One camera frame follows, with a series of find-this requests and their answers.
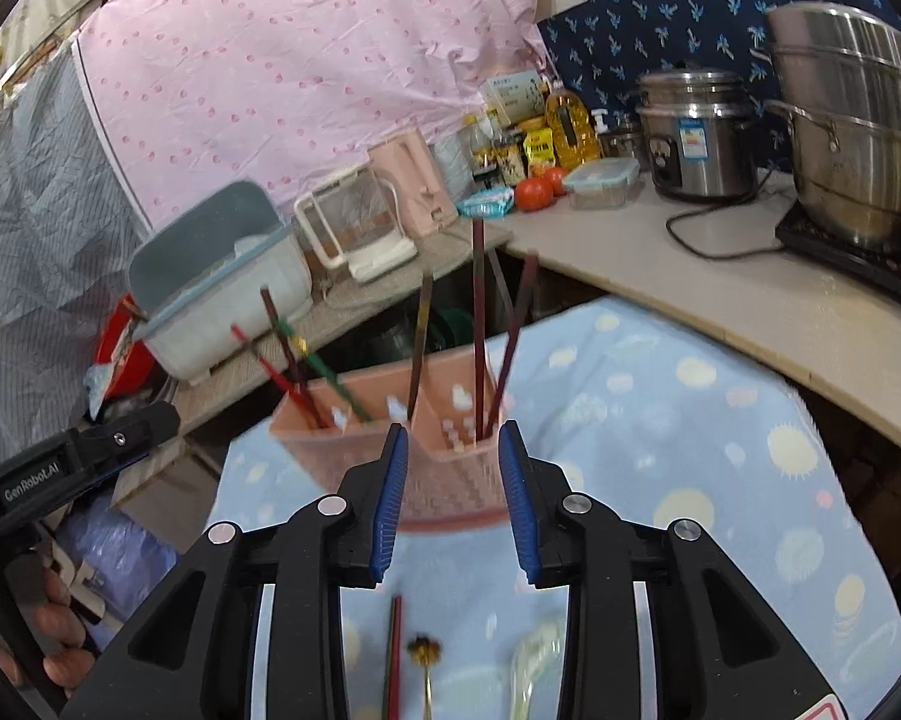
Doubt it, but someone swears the white ceramic soup spoon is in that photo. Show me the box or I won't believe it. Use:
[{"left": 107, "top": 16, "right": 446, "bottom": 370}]
[{"left": 507, "top": 619, "right": 564, "bottom": 720}]

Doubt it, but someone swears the gold flower spoon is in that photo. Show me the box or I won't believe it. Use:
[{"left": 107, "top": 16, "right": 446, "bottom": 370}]
[{"left": 407, "top": 635, "right": 442, "bottom": 720}]

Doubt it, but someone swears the long maroon chopstick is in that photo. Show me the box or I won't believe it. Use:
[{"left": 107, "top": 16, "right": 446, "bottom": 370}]
[{"left": 485, "top": 250, "right": 540, "bottom": 437}]

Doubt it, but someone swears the person's left hand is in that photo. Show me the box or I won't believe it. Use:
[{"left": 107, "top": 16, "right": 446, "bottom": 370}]
[{"left": 10, "top": 559, "right": 96, "bottom": 695}]

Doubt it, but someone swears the red plastic basin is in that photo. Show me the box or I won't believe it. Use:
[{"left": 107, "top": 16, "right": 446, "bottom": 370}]
[{"left": 94, "top": 294, "right": 160, "bottom": 400}]

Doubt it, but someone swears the purple plastic bag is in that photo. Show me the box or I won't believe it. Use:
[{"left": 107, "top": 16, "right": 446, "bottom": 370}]
[{"left": 55, "top": 493, "right": 179, "bottom": 619}]

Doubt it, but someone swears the dish drainer box with lid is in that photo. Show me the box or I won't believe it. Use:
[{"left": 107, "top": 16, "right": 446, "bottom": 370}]
[{"left": 127, "top": 181, "right": 314, "bottom": 383}]

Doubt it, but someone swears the grey striped cloth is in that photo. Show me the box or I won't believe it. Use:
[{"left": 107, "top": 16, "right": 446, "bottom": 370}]
[{"left": 0, "top": 54, "right": 143, "bottom": 463}]

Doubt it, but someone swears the blue patterned tablecloth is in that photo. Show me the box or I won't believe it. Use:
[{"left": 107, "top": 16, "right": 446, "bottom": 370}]
[{"left": 202, "top": 294, "right": 901, "bottom": 720}]

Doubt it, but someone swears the glass electric kettle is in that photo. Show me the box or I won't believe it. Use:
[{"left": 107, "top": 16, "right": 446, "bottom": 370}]
[{"left": 293, "top": 163, "right": 418, "bottom": 284}]

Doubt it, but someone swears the pink perforated utensil holder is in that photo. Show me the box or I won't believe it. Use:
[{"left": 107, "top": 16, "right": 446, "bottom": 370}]
[{"left": 270, "top": 346, "right": 506, "bottom": 533}]

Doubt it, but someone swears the pink electric kettle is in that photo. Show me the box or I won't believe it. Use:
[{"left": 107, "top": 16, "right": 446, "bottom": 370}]
[{"left": 369, "top": 128, "right": 457, "bottom": 239}]

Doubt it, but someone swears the pink dotted curtain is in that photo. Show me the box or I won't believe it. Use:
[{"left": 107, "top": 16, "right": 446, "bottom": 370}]
[{"left": 76, "top": 0, "right": 543, "bottom": 227}]

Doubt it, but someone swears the black induction cooker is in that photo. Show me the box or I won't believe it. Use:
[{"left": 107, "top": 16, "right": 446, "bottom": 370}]
[{"left": 776, "top": 202, "right": 901, "bottom": 304}]

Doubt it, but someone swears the blue wipes packet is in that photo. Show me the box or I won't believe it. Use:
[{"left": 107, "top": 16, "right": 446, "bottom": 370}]
[{"left": 455, "top": 185, "right": 514, "bottom": 220}]

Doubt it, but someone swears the clear food container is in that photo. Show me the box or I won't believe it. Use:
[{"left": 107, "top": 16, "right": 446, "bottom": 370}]
[{"left": 563, "top": 156, "right": 641, "bottom": 210}]

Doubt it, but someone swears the red tomato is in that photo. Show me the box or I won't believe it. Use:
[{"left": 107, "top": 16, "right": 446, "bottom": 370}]
[
  {"left": 543, "top": 166, "right": 567, "bottom": 197},
  {"left": 514, "top": 177, "right": 555, "bottom": 213}
]

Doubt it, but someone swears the soy sauce bottle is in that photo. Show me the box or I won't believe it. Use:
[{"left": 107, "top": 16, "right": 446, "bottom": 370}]
[{"left": 494, "top": 132, "right": 527, "bottom": 187}]

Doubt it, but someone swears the silver rice cooker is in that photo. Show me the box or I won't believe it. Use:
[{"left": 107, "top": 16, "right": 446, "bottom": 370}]
[{"left": 638, "top": 68, "right": 756, "bottom": 203}]

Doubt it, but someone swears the yellow seasoning packet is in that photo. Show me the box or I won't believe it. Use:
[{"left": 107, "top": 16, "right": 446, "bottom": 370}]
[{"left": 522, "top": 127, "right": 558, "bottom": 177}]

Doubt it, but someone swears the cooking oil bottle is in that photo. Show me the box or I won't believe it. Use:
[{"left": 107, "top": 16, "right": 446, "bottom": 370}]
[{"left": 545, "top": 86, "right": 602, "bottom": 171}]

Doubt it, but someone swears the white carton box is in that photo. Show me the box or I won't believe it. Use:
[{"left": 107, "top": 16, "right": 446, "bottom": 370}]
[{"left": 480, "top": 70, "right": 545, "bottom": 127}]

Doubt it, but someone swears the large steel steamer pot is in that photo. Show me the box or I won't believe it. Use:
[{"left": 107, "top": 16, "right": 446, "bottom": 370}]
[{"left": 766, "top": 2, "right": 901, "bottom": 252}]

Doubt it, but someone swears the navy floral cloth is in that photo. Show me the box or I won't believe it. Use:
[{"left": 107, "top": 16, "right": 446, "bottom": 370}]
[{"left": 535, "top": 0, "right": 901, "bottom": 174}]

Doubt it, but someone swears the black power cable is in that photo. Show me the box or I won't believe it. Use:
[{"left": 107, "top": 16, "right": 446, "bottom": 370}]
[{"left": 663, "top": 167, "right": 791, "bottom": 263}]

